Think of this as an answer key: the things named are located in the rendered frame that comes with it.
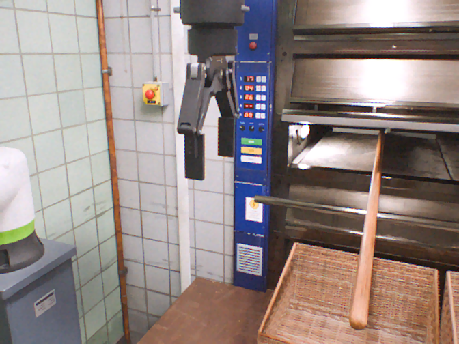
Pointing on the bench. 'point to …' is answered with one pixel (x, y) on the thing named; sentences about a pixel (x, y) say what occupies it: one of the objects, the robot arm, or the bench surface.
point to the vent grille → (248, 259)
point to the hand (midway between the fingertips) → (212, 160)
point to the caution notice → (253, 210)
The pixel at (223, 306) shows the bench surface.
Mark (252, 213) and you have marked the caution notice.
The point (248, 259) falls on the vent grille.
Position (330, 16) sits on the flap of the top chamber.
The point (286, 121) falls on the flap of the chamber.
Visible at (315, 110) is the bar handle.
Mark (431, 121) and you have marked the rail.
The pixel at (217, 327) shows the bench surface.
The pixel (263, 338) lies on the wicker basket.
